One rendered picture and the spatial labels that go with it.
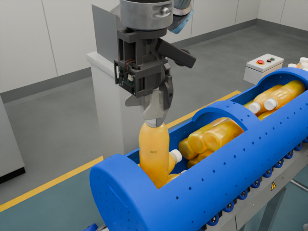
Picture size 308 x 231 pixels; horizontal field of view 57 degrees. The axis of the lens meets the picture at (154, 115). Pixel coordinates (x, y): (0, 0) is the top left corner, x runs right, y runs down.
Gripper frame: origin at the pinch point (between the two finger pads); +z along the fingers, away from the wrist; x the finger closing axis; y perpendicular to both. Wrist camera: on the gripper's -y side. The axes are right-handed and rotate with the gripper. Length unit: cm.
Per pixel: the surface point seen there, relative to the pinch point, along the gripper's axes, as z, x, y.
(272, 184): 46, 12, -49
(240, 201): 41, 11, -29
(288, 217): 134, 7, -120
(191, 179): 15.1, 9.3, -4.0
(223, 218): 42.1, 11.3, -20.2
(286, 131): 18.4, 12.0, -44.3
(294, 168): 47, 13, -65
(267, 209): 87, 6, -74
